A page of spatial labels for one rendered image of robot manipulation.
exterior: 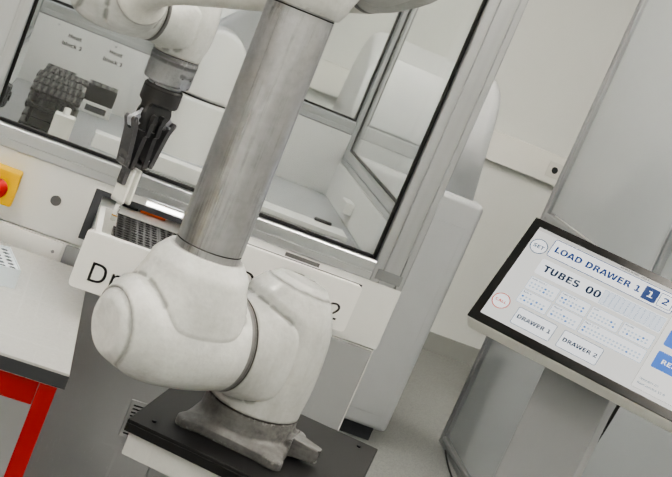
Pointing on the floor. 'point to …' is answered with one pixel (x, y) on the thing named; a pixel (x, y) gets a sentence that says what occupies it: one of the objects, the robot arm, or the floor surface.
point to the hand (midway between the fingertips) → (126, 184)
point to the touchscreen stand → (556, 430)
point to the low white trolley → (33, 352)
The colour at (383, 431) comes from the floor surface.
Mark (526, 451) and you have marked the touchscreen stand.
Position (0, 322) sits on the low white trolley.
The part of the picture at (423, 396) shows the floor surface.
